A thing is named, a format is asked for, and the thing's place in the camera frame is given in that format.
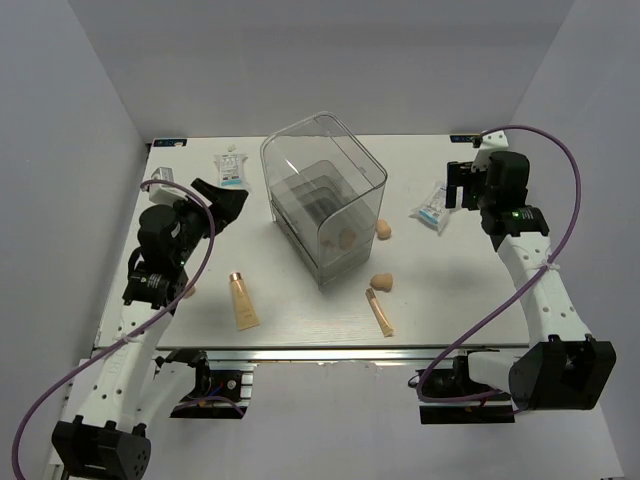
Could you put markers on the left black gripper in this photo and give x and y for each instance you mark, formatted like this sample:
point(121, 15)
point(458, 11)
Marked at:
point(231, 201)

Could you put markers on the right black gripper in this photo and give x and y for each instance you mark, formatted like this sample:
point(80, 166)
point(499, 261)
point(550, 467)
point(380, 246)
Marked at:
point(460, 174)

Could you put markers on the white sachet packet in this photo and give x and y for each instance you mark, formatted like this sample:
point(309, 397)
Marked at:
point(433, 212)
point(231, 171)

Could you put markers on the clear plastic organizer box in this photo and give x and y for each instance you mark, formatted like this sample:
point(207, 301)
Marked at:
point(321, 179)

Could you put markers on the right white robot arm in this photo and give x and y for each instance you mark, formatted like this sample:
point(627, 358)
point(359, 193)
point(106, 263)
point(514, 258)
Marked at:
point(565, 367)

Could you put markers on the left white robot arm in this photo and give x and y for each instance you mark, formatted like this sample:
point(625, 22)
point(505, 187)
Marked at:
point(109, 437)

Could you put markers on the right blue table label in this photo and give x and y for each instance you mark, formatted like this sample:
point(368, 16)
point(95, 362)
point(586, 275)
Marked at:
point(461, 138)

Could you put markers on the blue table label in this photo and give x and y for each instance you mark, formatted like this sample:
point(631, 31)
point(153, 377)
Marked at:
point(461, 138)
point(169, 143)

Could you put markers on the left blue table label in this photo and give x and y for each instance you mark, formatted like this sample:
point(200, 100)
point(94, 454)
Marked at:
point(169, 143)

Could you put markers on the beige sponge beside box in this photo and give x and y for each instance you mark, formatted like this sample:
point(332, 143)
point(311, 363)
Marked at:
point(383, 230)

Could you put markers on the beige sponge at left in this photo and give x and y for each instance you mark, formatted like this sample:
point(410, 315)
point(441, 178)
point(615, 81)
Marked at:
point(189, 292)

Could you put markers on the beige sponge near centre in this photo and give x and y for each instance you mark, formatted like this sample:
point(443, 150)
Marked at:
point(382, 282)

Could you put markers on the beige sponge inside box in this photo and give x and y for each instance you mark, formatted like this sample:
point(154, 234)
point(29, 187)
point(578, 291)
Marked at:
point(343, 241)

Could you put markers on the wide gold cream tube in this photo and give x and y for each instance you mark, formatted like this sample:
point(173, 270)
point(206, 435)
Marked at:
point(244, 311)

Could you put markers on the thin gold cream tube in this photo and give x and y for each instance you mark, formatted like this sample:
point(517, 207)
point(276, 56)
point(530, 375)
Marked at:
point(381, 318)

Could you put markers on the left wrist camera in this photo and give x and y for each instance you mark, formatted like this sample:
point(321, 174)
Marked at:
point(163, 193)

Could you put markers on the aluminium front rail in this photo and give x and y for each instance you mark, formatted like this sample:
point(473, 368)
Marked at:
point(321, 354)

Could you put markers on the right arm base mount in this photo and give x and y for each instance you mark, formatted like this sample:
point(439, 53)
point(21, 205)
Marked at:
point(457, 400)

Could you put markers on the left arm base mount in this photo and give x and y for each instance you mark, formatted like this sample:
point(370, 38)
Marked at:
point(217, 393)

